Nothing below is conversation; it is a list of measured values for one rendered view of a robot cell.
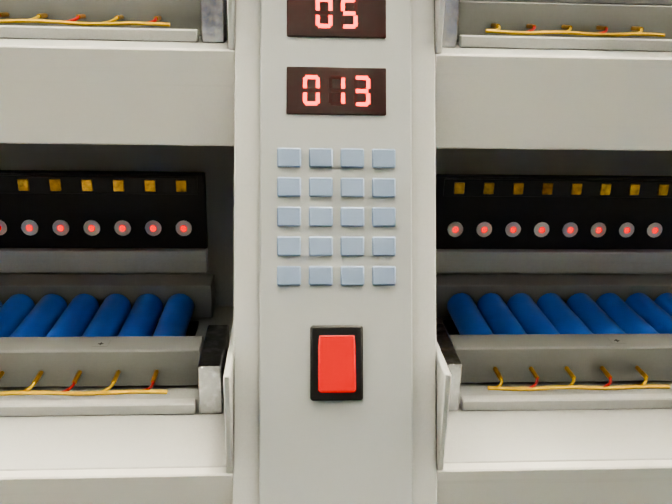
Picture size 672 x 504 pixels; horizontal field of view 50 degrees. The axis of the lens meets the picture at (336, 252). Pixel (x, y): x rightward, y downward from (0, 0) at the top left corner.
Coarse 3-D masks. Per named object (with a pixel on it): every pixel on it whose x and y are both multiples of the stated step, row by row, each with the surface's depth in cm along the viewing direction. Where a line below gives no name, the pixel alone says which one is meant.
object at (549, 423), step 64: (448, 192) 49; (512, 192) 50; (576, 192) 50; (640, 192) 50; (448, 256) 50; (512, 256) 51; (576, 256) 51; (640, 256) 51; (448, 320) 49; (512, 320) 44; (576, 320) 45; (640, 320) 45; (448, 384) 32; (512, 384) 41; (576, 384) 41; (640, 384) 41; (448, 448) 35; (512, 448) 35; (576, 448) 35; (640, 448) 35
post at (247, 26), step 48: (240, 0) 33; (432, 0) 34; (240, 48) 33; (432, 48) 34; (240, 96) 33; (432, 96) 34; (240, 144) 33; (432, 144) 34; (240, 192) 33; (432, 192) 34; (240, 240) 33; (432, 240) 34; (240, 288) 33; (432, 288) 34; (240, 336) 33; (432, 336) 34; (240, 384) 33; (432, 384) 33; (240, 432) 33; (432, 432) 33; (240, 480) 33; (432, 480) 33
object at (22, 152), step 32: (0, 160) 52; (32, 160) 52; (64, 160) 52; (96, 160) 53; (128, 160) 53; (160, 160) 53; (192, 160) 53; (224, 160) 53; (448, 160) 54; (480, 160) 54; (512, 160) 55; (544, 160) 55; (576, 160) 55; (608, 160) 55; (640, 160) 55; (224, 192) 53; (224, 224) 53; (224, 256) 53; (224, 288) 53
